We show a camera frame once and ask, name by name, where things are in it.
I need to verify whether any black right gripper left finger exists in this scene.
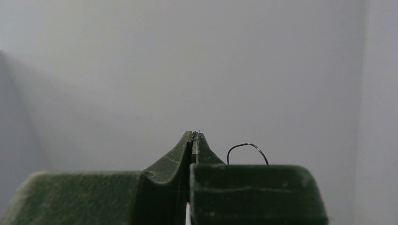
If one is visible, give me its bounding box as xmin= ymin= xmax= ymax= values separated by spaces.
xmin=0 ymin=131 xmax=193 ymax=225

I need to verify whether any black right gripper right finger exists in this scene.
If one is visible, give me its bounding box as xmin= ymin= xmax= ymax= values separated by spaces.
xmin=190 ymin=132 xmax=329 ymax=225

